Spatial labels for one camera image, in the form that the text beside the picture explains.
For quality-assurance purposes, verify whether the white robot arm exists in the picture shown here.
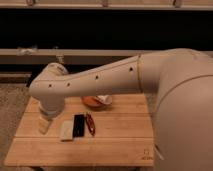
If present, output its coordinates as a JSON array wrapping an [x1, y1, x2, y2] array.
[[29, 48, 213, 171]]

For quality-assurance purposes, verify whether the white rectangular block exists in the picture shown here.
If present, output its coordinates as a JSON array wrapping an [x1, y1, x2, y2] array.
[[60, 120, 73, 141]]

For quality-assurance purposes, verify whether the black rectangular block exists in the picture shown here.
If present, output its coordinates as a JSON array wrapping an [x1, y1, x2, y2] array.
[[73, 114, 85, 137]]

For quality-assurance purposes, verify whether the orange bowl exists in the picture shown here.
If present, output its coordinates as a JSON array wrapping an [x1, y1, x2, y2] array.
[[81, 96, 112, 108]]

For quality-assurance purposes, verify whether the crumpled white paper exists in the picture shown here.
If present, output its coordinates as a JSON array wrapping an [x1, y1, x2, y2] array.
[[97, 95, 112, 105]]

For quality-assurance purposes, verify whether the grey horizontal rail beam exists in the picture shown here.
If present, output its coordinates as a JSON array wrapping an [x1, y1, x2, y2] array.
[[0, 48, 213, 66]]

